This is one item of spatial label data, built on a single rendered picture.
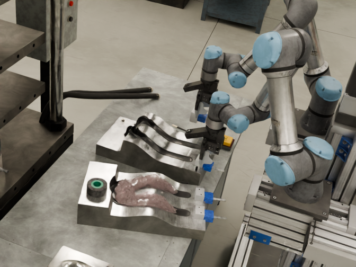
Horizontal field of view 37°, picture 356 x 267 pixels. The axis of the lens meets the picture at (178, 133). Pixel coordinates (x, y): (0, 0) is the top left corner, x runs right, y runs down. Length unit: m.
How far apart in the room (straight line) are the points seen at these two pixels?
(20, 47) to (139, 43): 3.09
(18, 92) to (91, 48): 2.71
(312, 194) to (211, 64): 0.75
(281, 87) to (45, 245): 1.03
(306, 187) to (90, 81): 2.86
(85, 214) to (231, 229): 1.46
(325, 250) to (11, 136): 1.48
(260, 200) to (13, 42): 1.18
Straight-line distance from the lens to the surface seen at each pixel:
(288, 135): 1.85
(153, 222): 2.07
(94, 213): 2.07
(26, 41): 2.29
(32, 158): 2.45
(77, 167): 2.38
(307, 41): 1.87
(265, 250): 3.00
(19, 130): 2.62
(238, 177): 3.74
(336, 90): 2.39
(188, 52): 5.23
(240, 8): 6.20
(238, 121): 2.04
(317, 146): 1.96
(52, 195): 2.24
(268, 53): 1.78
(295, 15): 2.19
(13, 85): 2.48
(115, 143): 2.43
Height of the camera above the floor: 2.33
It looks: 35 degrees down
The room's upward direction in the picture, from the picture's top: 10 degrees clockwise
